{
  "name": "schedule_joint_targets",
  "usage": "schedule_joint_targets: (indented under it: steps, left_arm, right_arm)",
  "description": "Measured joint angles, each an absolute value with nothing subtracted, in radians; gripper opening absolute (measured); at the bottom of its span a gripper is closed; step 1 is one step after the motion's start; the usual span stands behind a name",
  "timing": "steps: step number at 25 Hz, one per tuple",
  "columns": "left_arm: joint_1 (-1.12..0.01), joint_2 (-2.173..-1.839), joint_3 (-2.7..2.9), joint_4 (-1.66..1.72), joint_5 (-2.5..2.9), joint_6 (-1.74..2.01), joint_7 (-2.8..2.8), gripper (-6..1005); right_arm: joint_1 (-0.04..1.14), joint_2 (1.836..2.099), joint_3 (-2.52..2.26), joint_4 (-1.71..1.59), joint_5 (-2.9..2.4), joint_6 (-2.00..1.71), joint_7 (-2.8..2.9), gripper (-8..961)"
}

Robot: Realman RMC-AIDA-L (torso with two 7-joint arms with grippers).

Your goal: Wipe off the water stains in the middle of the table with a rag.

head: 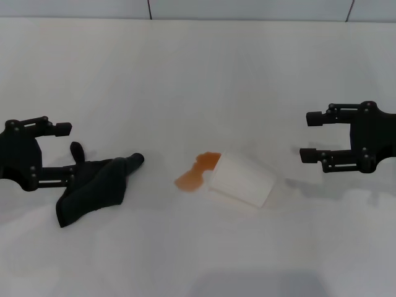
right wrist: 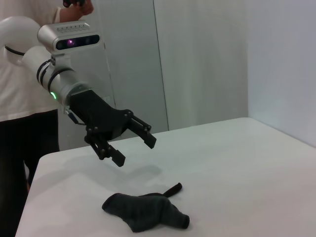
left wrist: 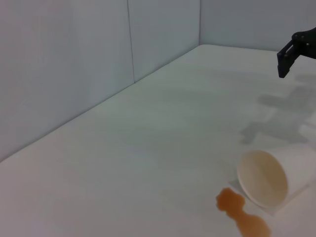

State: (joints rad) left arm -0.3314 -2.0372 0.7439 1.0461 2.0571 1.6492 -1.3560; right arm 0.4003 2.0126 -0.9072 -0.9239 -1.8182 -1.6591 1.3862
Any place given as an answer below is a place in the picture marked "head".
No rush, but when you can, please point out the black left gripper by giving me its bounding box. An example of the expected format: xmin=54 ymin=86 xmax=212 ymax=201
xmin=0 ymin=116 xmax=79 ymax=192

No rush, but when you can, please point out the dark blue rag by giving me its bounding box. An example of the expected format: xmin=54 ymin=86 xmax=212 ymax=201
xmin=55 ymin=141 xmax=145 ymax=229

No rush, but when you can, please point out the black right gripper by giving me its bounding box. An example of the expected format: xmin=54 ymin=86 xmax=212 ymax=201
xmin=299 ymin=100 xmax=396 ymax=174

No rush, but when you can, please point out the orange-brown liquid stain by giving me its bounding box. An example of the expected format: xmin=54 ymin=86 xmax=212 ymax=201
xmin=174 ymin=151 xmax=222 ymax=194

